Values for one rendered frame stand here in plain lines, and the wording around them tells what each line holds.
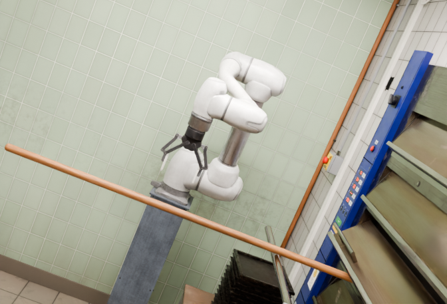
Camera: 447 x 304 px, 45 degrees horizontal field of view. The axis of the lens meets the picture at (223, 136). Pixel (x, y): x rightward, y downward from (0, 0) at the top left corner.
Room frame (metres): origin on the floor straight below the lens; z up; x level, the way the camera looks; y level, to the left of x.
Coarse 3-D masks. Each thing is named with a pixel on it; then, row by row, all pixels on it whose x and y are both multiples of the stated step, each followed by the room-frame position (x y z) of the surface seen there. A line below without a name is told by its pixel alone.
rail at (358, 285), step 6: (330, 234) 2.33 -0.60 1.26; (336, 240) 2.25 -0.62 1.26; (336, 246) 2.20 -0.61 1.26; (342, 252) 2.13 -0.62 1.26; (342, 258) 2.08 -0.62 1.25; (348, 264) 2.02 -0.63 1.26; (348, 270) 1.97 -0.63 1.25; (354, 276) 1.92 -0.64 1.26; (354, 282) 1.88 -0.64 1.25; (360, 282) 1.86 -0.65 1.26; (360, 288) 1.82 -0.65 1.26; (360, 294) 1.81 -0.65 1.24; (366, 294) 1.78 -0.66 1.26; (366, 300) 1.74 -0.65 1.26
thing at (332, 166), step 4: (332, 152) 3.00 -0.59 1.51; (328, 156) 2.99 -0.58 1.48; (332, 156) 2.93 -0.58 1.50; (336, 156) 2.92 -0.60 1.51; (340, 156) 2.97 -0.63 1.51; (328, 160) 2.96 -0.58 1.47; (332, 160) 2.92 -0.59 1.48; (336, 160) 2.92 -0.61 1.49; (340, 160) 2.92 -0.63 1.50; (324, 164) 3.00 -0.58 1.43; (328, 164) 2.93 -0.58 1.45; (332, 164) 2.92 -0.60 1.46; (336, 164) 2.92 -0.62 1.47; (340, 164) 2.92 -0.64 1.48; (324, 168) 2.98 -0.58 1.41; (328, 168) 2.92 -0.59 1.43; (332, 168) 2.92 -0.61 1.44; (336, 168) 2.92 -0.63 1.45; (328, 172) 2.92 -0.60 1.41; (332, 172) 2.92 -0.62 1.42; (336, 172) 2.92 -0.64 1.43
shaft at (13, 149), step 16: (32, 160) 1.96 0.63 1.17; (48, 160) 1.96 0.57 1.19; (80, 176) 1.97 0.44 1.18; (128, 192) 1.99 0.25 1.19; (160, 208) 2.00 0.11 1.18; (176, 208) 2.01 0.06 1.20; (208, 224) 2.01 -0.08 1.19; (256, 240) 2.03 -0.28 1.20; (288, 256) 2.04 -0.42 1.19; (336, 272) 2.05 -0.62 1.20
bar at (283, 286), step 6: (270, 228) 2.33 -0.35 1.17; (270, 234) 2.25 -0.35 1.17; (270, 240) 2.19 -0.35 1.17; (270, 252) 2.10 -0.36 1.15; (276, 258) 2.01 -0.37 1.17; (276, 264) 1.96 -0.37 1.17; (276, 270) 1.91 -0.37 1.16; (282, 270) 1.91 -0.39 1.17; (276, 276) 1.88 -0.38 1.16; (282, 276) 1.85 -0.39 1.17; (282, 282) 1.81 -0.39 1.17; (282, 288) 1.77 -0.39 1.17; (282, 294) 1.73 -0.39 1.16; (288, 294) 1.73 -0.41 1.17; (282, 300) 1.70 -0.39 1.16; (288, 300) 1.68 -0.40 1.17
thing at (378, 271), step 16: (368, 224) 2.34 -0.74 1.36; (352, 240) 2.24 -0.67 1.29; (368, 240) 2.19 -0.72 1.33; (384, 240) 2.14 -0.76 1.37; (368, 256) 2.06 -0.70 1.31; (384, 256) 2.02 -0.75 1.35; (368, 272) 1.95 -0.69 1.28; (384, 272) 1.91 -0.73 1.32; (400, 272) 1.87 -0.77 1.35; (368, 288) 1.84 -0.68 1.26; (384, 288) 1.81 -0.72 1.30; (400, 288) 1.78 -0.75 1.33; (416, 288) 1.75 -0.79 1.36
